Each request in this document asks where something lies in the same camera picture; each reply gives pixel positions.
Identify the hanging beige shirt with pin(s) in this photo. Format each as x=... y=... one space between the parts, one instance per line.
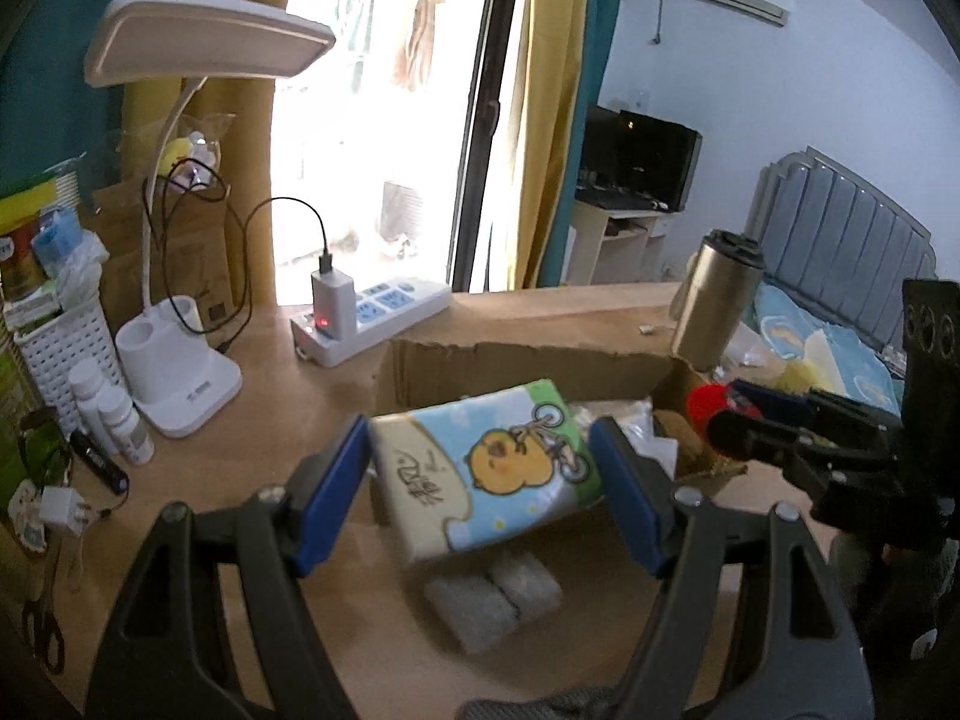
x=416 y=30

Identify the black scissors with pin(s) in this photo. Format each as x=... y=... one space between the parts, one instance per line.
x=45 y=630

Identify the narrow yellow curtain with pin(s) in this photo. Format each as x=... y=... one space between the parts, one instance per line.
x=555 y=127

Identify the green plastic wrapper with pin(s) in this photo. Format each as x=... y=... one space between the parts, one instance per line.
x=45 y=450

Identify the brown paper bag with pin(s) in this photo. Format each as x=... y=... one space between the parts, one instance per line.
x=187 y=262

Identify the clear plastic wrapper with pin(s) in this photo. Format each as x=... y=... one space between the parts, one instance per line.
x=742 y=354

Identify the dark sliding door frame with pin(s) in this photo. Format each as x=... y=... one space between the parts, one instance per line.
x=487 y=127

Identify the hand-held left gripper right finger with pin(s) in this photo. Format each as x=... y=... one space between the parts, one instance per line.
x=630 y=499

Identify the white wall socket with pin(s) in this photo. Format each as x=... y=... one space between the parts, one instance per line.
x=641 y=97

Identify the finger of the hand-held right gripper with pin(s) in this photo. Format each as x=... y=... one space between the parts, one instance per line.
x=757 y=435
x=754 y=395

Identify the white foam packing piece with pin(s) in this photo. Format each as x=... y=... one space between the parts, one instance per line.
x=469 y=607

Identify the green yellow plastic package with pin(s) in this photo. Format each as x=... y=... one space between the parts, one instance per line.
x=30 y=191

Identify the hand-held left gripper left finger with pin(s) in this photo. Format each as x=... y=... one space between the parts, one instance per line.
x=337 y=487

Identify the cartoon print tissue pack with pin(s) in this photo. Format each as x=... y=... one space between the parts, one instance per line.
x=465 y=480

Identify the stainless steel tumbler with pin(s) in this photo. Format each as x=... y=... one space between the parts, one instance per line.
x=712 y=300

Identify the white charger plug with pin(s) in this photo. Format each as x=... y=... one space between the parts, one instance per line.
x=334 y=301

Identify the wide yellow curtain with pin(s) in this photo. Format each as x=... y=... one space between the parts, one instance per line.
x=255 y=150

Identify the clear bag of cotton swabs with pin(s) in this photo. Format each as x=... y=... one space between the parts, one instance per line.
x=637 y=424

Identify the small printed card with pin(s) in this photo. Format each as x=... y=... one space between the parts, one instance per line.
x=30 y=525

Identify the narrow teal curtain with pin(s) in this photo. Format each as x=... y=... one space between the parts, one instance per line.
x=600 y=37

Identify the hanging blue shirt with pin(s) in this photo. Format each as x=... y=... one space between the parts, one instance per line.
x=360 y=7

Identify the small white bottle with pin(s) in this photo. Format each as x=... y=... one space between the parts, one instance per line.
x=131 y=431
x=86 y=386

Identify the yellow brown tin can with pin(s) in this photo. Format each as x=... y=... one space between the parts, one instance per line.
x=19 y=262

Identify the grey padded headboard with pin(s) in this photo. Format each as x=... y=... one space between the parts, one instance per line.
x=840 y=240

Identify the blue white plastic packet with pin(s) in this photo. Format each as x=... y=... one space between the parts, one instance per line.
x=56 y=240

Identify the person's grey clothing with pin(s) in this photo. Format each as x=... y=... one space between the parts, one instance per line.
x=540 y=706

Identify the white plug adapter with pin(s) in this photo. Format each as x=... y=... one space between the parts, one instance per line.
x=60 y=506

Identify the white desk lamp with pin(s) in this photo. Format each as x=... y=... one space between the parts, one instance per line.
x=187 y=397

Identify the brown cardboard box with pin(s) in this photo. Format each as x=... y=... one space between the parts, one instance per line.
x=525 y=361

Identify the small white computer desk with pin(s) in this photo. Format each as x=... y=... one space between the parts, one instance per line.
x=592 y=240

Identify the black computer monitor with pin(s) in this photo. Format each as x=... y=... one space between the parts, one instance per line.
x=600 y=146

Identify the clear bag with yellow toy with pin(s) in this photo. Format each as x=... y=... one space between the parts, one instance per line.
x=180 y=150

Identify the black computer tower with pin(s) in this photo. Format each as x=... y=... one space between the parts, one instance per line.
x=660 y=161

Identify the wide teal curtain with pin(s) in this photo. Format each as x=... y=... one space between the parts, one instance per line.
x=60 y=52

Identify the blue printed blanket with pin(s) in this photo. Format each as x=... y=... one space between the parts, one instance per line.
x=787 y=322

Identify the small black flashlight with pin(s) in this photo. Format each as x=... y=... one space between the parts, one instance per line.
x=97 y=461

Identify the red plush item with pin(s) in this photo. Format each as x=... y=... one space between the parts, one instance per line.
x=705 y=405

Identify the white power strip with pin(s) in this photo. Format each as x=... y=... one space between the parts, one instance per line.
x=390 y=307

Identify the white plastic basket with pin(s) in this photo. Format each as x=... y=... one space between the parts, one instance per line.
x=60 y=345

